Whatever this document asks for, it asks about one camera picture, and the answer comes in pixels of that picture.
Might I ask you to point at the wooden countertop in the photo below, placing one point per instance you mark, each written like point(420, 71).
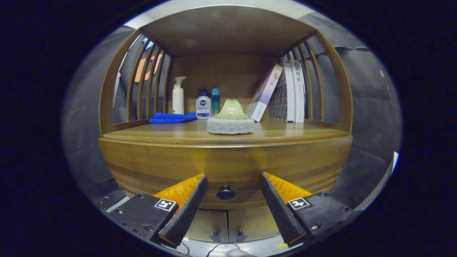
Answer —
point(171, 134)

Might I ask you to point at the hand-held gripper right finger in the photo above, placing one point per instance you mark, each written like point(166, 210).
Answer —
point(278, 210)

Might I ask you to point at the wooden drawer with black knob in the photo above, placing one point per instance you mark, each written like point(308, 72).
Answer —
point(228, 160)

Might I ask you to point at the blue folded cloth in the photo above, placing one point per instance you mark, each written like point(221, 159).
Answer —
point(167, 117)

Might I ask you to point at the yellow tape piece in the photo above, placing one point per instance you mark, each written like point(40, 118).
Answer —
point(281, 245)

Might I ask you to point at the brown wooden cabinet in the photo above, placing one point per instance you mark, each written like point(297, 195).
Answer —
point(221, 35)

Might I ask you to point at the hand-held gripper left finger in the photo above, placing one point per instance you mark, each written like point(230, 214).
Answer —
point(189, 210)

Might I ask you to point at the white book with patterned cover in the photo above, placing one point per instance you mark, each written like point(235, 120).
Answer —
point(282, 103)

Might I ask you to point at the teal slim bottle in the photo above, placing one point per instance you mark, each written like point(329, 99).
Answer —
point(215, 103)

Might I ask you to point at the white book with black characters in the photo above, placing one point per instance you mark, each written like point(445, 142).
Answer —
point(299, 96)

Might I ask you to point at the white pump bottle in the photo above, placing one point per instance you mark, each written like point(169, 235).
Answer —
point(178, 101)

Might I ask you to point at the white bottle with blue cap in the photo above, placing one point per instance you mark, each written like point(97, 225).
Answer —
point(203, 107)

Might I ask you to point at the purple leaning book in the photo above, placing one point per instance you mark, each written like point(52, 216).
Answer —
point(264, 96)

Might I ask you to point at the wooden cabinet door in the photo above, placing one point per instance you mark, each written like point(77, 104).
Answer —
point(253, 221)
point(210, 223)

